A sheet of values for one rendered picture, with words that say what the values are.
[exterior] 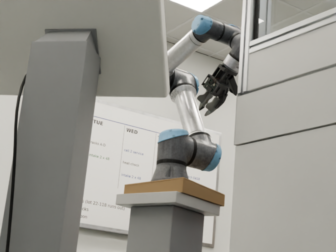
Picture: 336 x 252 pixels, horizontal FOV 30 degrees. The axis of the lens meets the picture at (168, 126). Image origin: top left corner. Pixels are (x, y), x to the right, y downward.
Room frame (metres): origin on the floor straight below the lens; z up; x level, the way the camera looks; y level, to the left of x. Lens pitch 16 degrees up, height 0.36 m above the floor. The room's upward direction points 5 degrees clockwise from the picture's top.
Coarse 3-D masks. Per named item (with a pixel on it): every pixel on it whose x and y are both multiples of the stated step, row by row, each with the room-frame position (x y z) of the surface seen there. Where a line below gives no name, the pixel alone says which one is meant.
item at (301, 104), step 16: (304, 80) 1.42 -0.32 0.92; (320, 80) 1.38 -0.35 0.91; (240, 96) 1.60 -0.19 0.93; (256, 96) 1.55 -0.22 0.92; (272, 96) 1.50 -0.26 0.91; (288, 96) 1.46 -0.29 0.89; (304, 96) 1.42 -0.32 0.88; (320, 96) 1.38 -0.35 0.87; (240, 112) 1.60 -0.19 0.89; (256, 112) 1.55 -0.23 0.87; (272, 112) 1.50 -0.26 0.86; (288, 112) 1.46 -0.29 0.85; (304, 112) 1.41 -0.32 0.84; (320, 112) 1.38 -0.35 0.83; (240, 128) 1.59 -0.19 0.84; (256, 128) 1.55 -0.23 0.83; (272, 128) 1.50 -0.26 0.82; (288, 128) 1.45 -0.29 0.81; (304, 128) 1.41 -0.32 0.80; (240, 144) 1.61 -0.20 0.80
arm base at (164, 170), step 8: (160, 160) 2.30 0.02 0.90; (168, 160) 2.28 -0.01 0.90; (176, 160) 2.29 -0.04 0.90; (160, 168) 2.29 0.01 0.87; (168, 168) 2.28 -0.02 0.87; (176, 168) 2.28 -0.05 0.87; (184, 168) 2.31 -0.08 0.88; (152, 176) 2.32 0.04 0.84; (160, 176) 2.27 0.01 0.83; (168, 176) 2.27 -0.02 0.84; (176, 176) 2.27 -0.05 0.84; (184, 176) 2.29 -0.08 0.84
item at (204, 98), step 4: (208, 92) 2.34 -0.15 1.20; (200, 96) 2.34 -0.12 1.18; (204, 96) 2.35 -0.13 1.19; (208, 96) 2.35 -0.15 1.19; (212, 96) 2.35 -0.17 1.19; (200, 100) 2.36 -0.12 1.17; (204, 100) 2.36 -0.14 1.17; (200, 104) 2.38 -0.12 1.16; (204, 104) 2.38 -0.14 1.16; (200, 108) 2.38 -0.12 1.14
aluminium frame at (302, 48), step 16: (256, 0) 1.59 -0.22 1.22; (256, 16) 1.58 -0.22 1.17; (320, 16) 1.38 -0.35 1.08; (272, 32) 1.51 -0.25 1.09; (288, 32) 1.47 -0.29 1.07; (304, 32) 1.42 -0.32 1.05; (320, 32) 1.38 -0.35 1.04; (240, 48) 1.61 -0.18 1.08; (256, 48) 1.56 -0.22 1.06; (272, 48) 1.51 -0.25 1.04; (288, 48) 1.46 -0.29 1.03; (304, 48) 1.42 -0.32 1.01; (320, 48) 1.38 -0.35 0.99; (240, 64) 1.61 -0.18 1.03; (256, 64) 1.56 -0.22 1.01; (272, 64) 1.51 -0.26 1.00; (288, 64) 1.46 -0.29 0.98; (304, 64) 1.42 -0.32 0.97; (320, 64) 1.38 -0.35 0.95; (240, 80) 1.60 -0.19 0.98; (256, 80) 1.55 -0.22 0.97; (272, 80) 1.51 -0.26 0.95
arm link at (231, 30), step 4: (224, 24) 2.21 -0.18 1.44; (228, 24) 2.28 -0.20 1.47; (232, 24) 2.28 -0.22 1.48; (228, 28) 2.22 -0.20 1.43; (232, 28) 2.23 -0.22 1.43; (236, 28) 2.25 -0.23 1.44; (224, 32) 2.21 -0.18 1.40; (228, 32) 2.22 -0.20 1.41; (232, 32) 2.23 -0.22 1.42; (236, 32) 2.22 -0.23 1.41; (240, 32) 2.22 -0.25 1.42; (224, 36) 2.22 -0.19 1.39; (228, 36) 2.23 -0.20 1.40; (232, 36) 2.22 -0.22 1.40; (220, 40) 2.24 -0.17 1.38; (224, 40) 2.24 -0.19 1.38; (228, 40) 2.24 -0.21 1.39; (228, 44) 2.26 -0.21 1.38
